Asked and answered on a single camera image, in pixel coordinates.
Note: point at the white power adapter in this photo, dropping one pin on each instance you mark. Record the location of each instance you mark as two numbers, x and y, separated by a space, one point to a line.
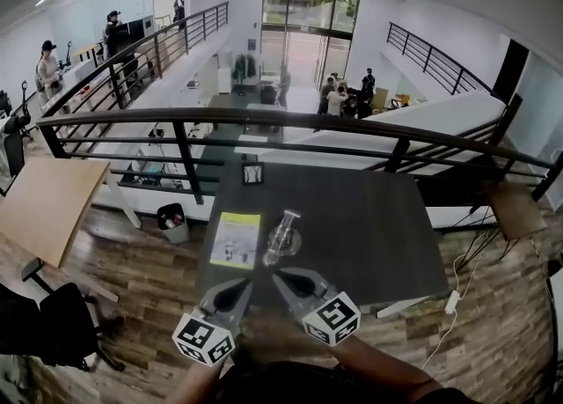
451 302

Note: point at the person's right forearm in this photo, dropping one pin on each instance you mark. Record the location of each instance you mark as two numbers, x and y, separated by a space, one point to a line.
378 360

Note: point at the large glass entrance doors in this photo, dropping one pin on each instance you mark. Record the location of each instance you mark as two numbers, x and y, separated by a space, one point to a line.
308 32

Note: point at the person's dark clothing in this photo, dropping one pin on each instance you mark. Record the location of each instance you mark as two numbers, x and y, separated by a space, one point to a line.
316 384

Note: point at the small wooden side table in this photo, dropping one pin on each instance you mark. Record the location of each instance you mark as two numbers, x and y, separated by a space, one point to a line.
514 210

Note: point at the short dark balcony railing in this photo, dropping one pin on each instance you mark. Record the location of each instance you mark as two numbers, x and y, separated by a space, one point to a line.
433 56

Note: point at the black mesh office chair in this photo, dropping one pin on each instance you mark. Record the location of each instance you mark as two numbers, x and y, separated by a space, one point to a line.
15 138

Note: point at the long dark balcony railing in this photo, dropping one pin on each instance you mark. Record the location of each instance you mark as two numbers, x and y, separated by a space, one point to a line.
145 43

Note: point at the black monitor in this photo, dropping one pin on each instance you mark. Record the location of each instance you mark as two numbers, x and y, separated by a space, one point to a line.
136 29

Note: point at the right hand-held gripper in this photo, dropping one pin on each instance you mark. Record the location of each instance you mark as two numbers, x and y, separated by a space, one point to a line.
332 320

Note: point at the light wooden desk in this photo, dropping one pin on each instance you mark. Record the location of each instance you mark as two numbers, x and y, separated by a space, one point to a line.
48 204

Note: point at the dark table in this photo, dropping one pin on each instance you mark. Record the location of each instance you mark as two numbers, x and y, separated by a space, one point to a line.
360 235

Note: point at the black suitcase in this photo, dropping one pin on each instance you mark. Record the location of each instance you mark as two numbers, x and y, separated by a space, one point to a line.
268 94

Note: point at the yellow-green booklet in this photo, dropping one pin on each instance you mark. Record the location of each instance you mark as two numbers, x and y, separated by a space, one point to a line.
235 241

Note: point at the dark curved metal railing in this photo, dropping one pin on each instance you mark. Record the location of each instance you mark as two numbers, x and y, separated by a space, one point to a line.
281 117

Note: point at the coat rack with dark clothes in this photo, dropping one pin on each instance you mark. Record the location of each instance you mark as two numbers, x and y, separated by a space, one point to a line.
244 70

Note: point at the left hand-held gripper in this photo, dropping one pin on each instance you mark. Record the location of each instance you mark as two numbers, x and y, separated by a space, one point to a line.
202 340

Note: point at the person's left forearm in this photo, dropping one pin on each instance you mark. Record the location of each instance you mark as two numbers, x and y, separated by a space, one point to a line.
198 382

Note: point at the grey trash bin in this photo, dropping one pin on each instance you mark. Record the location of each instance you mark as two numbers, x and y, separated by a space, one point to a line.
173 224

